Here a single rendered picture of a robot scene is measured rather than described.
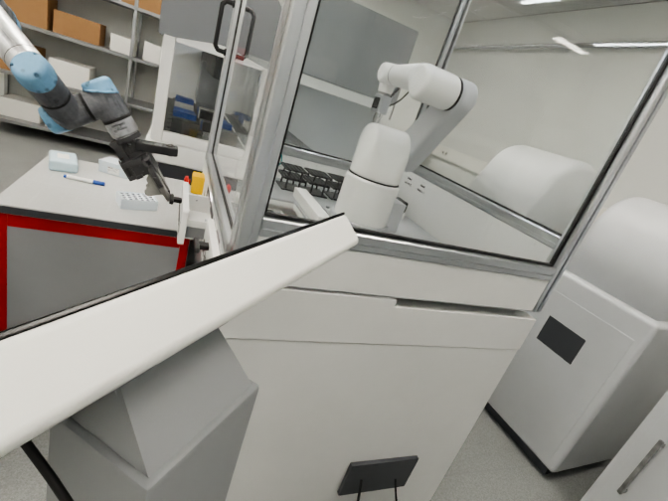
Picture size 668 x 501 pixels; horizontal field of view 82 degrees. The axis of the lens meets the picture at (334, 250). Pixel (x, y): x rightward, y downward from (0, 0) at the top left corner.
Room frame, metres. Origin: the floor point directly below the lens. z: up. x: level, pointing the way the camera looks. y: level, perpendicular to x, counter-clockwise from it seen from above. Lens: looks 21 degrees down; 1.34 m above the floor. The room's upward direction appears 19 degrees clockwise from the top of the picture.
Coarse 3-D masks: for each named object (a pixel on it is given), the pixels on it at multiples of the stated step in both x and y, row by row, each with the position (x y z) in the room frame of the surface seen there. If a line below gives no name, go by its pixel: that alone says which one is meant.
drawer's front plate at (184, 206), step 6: (186, 186) 1.22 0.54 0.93; (186, 192) 1.17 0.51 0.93; (186, 198) 1.11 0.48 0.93; (180, 204) 1.19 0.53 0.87; (186, 204) 1.07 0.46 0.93; (180, 210) 1.13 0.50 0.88; (186, 210) 1.02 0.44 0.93; (180, 216) 1.08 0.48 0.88; (186, 216) 1.02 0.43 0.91; (180, 222) 1.03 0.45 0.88; (186, 222) 1.02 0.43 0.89; (180, 228) 1.01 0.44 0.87; (180, 234) 1.02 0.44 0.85; (180, 240) 1.02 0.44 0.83
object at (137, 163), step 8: (128, 136) 1.04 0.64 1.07; (136, 136) 1.06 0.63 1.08; (112, 144) 1.04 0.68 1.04; (120, 144) 1.05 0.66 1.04; (120, 152) 1.05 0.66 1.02; (128, 152) 1.06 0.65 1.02; (136, 152) 1.06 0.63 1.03; (144, 152) 1.07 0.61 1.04; (120, 160) 1.06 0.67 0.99; (128, 160) 1.05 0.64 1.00; (136, 160) 1.05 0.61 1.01; (144, 160) 1.06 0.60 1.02; (152, 160) 1.09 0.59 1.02; (128, 168) 1.05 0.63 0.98; (136, 168) 1.06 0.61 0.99; (144, 168) 1.06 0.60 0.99; (128, 176) 1.05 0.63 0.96; (136, 176) 1.05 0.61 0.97
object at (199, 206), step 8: (192, 200) 1.26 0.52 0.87; (200, 200) 1.27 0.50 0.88; (208, 200) 1.29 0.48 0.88; (192, 208) 1.26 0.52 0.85; (200, 208) 1.28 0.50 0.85; (208, 208) 1.29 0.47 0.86; (192, 216) 1.22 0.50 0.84; (200, 216) 1.24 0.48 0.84; (208, 216) 1.26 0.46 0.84; (192, 224) 1.04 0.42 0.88; (200, 224) 1.05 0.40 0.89; (192, 232) 1.04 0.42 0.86; (200, 232) 1.05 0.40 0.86; (200, 240) 1.06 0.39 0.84
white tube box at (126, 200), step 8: (120, 192) 1.31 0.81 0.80; (128, 192) 1.34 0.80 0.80; (120, 200) 1.26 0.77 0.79; (128, 200) 1.27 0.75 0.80; (136, 200) 1.28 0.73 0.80; (144, 200) 1.31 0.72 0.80; (152, 200) 1.34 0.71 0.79; (120, 208) 1.25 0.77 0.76; (128, 208) 1.27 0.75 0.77; (136, 208) 1.29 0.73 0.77; (144, 208) 1.31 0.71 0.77; (152, 208) 1.32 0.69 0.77
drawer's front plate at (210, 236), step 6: (210, 222) 0.99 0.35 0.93; (210, 228) 0.95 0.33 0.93; (210, 234) 0.92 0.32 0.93; (216, 234) 0.93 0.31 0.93; (210, 240) 0.89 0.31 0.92; (216, 240) 0.89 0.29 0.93; (210, 246) 0.87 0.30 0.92; (216, 246) 0.86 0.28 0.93; (204, 252) 0.95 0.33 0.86; (210, 252) 0.85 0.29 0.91; (216, 252) 0.82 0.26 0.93
